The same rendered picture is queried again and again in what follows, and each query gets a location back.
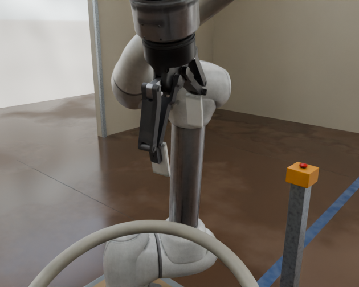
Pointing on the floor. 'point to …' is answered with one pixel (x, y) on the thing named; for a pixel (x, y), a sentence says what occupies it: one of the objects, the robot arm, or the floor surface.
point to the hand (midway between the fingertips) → (179, 143)
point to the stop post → (296, 221)
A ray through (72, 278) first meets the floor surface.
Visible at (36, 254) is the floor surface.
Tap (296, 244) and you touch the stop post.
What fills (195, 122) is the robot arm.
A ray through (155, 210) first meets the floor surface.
